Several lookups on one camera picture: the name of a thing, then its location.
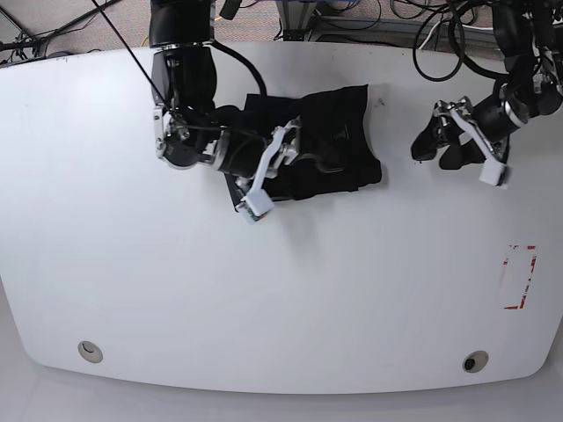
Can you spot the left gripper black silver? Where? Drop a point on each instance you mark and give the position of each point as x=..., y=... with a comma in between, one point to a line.
x=498, y=116

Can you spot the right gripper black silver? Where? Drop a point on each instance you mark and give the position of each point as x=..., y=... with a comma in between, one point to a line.
x=232, y=151

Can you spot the black T-shirt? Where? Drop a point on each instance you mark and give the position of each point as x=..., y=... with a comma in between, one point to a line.
x=333, y=153

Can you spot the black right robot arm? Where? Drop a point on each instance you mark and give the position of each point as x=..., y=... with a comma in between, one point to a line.
x=184, y=76

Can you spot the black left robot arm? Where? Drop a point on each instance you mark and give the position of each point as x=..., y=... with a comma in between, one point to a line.
x=529, y=36

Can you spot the red tape rectangle marking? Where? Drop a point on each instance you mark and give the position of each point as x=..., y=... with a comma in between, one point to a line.
x=516, y=275

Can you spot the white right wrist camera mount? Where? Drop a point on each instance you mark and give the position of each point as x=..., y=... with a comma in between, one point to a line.
x=264, y=176

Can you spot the grey aluminium frame stand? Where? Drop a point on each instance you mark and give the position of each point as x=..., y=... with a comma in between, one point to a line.
x=295, y=17

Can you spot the right table cable grommet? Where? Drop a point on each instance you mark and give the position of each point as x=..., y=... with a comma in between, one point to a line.
x=475, y=362

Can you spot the table cable grommet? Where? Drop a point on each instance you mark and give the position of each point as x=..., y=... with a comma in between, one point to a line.
x=475, y=362
x=90, y=352

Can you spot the left table cable grommet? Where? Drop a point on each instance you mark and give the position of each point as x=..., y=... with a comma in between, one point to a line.
x=90, y=352

